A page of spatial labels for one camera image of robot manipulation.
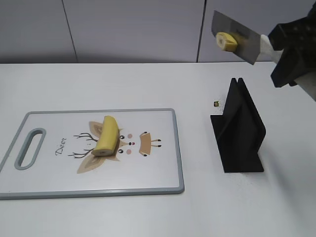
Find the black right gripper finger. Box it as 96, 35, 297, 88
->
271, 48, 316, 87

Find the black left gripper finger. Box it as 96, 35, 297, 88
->
268, 17, 316, 51

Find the white-handled kitchen knife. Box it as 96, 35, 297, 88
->
211, 10, 316, 102

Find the cut banana piece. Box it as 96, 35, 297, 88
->
216, 32, 238, 52

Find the peeled yellow banana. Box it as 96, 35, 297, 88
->
89, 116, 119, 157

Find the black knife stand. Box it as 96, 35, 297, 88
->
210, 78, 266, 173

